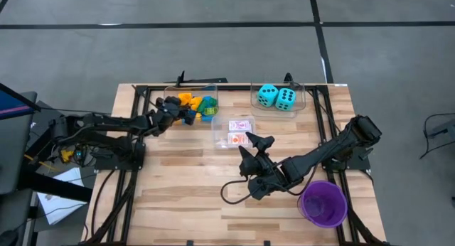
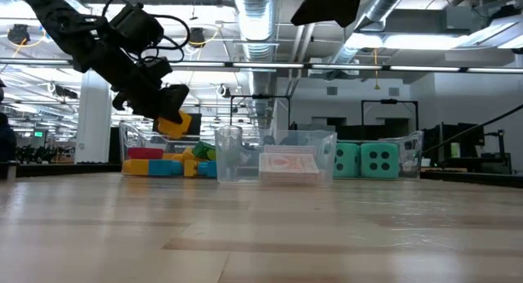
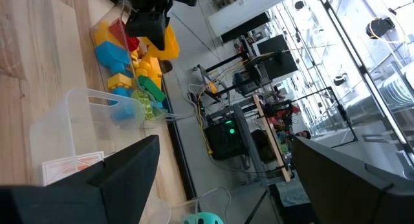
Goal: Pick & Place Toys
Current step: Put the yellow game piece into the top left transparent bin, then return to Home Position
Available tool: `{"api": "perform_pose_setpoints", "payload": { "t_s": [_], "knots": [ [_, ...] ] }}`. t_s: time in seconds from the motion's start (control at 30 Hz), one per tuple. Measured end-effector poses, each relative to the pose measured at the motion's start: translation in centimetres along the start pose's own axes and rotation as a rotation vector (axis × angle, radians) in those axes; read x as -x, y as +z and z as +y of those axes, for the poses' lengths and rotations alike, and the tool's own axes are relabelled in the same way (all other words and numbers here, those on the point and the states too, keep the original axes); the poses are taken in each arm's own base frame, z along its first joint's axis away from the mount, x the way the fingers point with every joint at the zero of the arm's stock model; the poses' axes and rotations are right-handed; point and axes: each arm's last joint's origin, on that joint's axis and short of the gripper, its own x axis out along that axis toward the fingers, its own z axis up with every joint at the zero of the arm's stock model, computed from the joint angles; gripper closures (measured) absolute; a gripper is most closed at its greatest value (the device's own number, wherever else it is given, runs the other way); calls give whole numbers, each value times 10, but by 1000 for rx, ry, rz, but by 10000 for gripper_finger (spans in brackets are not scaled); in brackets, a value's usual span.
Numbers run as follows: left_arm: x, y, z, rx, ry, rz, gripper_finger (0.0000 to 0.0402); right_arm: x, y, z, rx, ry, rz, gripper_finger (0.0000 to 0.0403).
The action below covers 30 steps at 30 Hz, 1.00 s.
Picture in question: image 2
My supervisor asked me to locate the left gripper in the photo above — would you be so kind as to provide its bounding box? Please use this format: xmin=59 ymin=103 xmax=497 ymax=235
xmin=111 ymin=56 xmax=191 ymax=125

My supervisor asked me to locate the green toy brick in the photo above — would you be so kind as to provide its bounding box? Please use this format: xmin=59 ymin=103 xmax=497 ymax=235
xmin=191 ymin=141 xmax=213 ymax=159

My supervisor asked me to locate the red toy brick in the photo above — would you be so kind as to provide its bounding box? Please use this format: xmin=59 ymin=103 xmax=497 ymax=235
xmin=127 ymin=147 xmax=165 ymax=160

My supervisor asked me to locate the small blue toy block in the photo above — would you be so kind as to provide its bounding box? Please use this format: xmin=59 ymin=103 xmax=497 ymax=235
xmin=148 ymin=159 xmax=185 ymax=177

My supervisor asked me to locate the tiny yellow brick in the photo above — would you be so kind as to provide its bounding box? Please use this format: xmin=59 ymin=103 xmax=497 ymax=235
xmin=182 ymin=159 xmax=199 ymax=178

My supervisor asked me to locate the blue comb-shaped toy block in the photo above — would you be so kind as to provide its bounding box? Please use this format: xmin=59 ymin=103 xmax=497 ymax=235
xmin=197 ymin=159 xmax=218 ymax=178

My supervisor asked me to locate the small yellow toy block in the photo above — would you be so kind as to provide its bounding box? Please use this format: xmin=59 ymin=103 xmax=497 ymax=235
xmin=122 ymin=159 xmax=150 ymax=177

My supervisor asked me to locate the teal foam die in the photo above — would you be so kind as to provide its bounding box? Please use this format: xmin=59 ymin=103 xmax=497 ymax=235
xmin=360 ymin=141 xmax=400 ymax=180
xmin=333 ymin=142 xmax=361 ymax=178

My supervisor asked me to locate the large clear plastic bin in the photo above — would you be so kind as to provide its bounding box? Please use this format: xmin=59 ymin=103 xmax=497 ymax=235
xmin=118 ymin=121 xmax=220 ymax=178
xmin=326 ymin=130 xmax=425 ymax=181

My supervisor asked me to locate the black ceiling fixture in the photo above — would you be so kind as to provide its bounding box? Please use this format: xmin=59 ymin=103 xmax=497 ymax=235
xmin=7 ymin=24 xmax=32 ymax=45
xmin=188 ymin=27 xmax=207 ymax=49

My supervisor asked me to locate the small clear plastic bin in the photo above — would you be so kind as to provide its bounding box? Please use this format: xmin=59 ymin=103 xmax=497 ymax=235
xmin=214 ymin=125 xmax=338 ymax=186

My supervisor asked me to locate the white building pillar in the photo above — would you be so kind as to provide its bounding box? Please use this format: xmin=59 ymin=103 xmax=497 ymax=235
xmin=74 ymin=70 xmax=112 ymax=164

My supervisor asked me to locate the black overhead rig bar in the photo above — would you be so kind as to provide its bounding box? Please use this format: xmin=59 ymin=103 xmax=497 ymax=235
xmin=0 ymin=58 xmax=523 ymax=74

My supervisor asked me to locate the black slanted rod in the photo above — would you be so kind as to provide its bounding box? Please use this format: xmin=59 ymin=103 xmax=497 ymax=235
xmin=422 ymin=105 xmax=523 ymax=155

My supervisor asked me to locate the dark desk with equipment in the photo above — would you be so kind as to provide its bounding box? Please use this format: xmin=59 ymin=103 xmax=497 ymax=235
xmin=422 ymin=122 xmax=514 ymax=173

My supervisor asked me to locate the ribbed silver ceiling duct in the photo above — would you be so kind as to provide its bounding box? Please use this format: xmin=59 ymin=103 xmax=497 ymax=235
xmin=235 ymin=0 xmax=279 ymax=131
xmin=326 ymin=0 xmax=412 ymax=80

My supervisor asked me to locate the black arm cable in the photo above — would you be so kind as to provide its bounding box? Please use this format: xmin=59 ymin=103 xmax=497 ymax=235
xmin=101 ymin=0 xmax=192 ymax=63

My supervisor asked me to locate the yellow hanging cord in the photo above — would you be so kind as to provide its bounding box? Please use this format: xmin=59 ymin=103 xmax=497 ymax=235
xmin=372 ymin=47 xmax=381 ymax=91

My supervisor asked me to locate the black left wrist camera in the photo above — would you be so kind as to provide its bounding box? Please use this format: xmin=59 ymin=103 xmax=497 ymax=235
xmin=108 ymin=2 xmax=167 ymax=51

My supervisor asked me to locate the black gantry frame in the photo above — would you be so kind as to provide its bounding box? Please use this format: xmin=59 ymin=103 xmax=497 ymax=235
xmin=360 ymin=98 xmax=420 ymax=131

